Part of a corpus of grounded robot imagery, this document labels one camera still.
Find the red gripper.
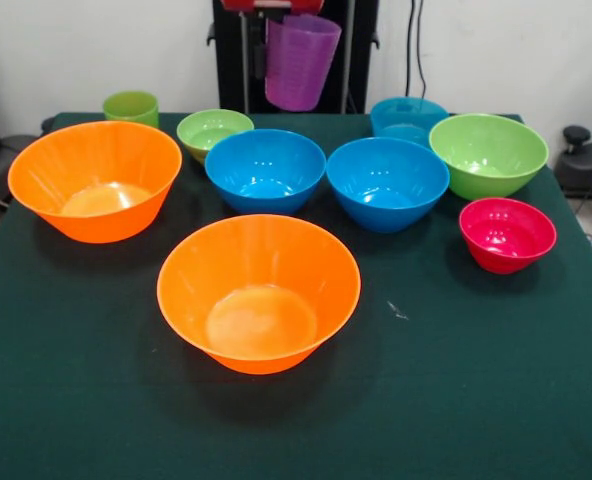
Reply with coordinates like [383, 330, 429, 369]
[219, 0, 326, 81]

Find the purple plastic cup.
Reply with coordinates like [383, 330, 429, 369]
[264, 14, 343, 113]

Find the blue plastic bowl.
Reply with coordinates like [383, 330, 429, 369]
[325, 137, 451, 235]
[204, 128, 327, 217]

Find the large orange plastic bowl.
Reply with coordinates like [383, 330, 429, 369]
[156, 213, 363, 376]
[7, 120, 184, 245]

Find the small green plastic bowl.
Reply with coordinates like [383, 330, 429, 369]
[176, 108, 255, 166]

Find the green plastic cup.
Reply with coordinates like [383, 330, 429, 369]
[101, 90, 160, 129]

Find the small translucent blue bowl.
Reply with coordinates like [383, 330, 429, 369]
[369, 96, 450, 148]

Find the large green plastic bowl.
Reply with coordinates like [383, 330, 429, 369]
[428, 113, 550, 202]

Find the small pink plastic bowl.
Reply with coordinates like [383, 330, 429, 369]
[458, 197, 558, 276]

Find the black stand base with knob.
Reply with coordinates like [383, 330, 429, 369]
[555, 124, 592, 201]

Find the dark green table cloth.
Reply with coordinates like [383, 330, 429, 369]
[0, 111, 592, 480]

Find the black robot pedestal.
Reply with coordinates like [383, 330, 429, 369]
[206, 0, 381, 115]

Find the black hanging cable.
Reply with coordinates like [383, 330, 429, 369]
[408, 0, 428, 101]

